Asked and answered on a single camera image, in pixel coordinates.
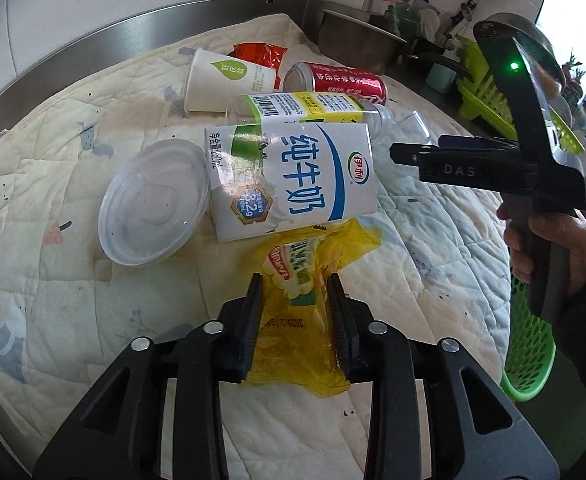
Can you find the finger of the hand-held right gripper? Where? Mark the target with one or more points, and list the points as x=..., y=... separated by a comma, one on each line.
x=478, y=142
x=413, y=154

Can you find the clear plastic cup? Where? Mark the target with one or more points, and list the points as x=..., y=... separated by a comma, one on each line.
x=413, y=127

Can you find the yellow snack bag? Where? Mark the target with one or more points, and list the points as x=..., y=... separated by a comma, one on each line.
x=298, y=345

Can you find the green plastic basket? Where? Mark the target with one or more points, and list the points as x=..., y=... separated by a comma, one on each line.
x=528, y=360

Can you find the quilted printed mat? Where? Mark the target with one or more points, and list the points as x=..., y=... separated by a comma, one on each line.
x=48, y=285

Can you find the metal colander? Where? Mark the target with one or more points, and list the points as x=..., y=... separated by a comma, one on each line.
x=540, y=42

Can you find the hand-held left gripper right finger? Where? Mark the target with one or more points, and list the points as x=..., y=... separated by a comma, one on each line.
x=337, y=322

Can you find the white paper cup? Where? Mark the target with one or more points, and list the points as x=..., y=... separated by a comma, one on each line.
x=223, y=80

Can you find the clear plastic lid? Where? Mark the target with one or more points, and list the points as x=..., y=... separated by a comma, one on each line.
x=148, y=205

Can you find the green glass jar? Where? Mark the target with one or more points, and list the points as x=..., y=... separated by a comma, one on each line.
x=400, y=17

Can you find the red drink can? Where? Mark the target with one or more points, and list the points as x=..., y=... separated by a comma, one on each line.
x=343, y=82

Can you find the metal pot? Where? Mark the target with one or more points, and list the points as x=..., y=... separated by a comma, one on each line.
x=353, y=40

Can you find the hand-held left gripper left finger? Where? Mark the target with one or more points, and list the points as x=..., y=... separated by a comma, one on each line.
x=253, y=322

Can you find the potted green plant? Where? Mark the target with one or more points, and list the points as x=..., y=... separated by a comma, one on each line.
x=572, y=72

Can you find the green dish rack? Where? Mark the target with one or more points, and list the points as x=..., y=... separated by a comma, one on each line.
x=478, y=100

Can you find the teal cup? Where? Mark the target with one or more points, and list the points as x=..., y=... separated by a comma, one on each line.
x=440, y=79

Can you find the person's right hand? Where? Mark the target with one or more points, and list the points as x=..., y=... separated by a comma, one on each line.
x=573, y=245

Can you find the plastic bottle yellow green label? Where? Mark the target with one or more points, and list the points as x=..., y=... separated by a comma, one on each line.
x=298, y=105

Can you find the white spatula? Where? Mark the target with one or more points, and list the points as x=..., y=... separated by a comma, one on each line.
x=428, y=20

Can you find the red snack packet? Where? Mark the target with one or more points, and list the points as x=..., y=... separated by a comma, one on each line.
x=260, y=54

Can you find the white blue milk carton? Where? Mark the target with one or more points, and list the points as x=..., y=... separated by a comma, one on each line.
x=293, y=180

